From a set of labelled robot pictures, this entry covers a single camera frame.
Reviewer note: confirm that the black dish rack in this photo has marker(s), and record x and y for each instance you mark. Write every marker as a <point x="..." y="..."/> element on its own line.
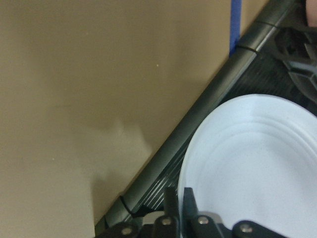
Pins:
<point x="277" y="56"/>

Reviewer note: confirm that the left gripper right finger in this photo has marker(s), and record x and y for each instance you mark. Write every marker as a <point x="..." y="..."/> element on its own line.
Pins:
<point x="197" y="225"/>

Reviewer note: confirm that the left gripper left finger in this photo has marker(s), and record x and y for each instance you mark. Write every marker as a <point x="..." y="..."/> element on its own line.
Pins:
<point x="165" y="226"/>

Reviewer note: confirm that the light blue plate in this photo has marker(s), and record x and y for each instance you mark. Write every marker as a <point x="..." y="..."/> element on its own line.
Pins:
<point x="255" y="158"/>

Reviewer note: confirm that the pink plate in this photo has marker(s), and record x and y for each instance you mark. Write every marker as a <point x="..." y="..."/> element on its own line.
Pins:
<point x="311" y="13"/>

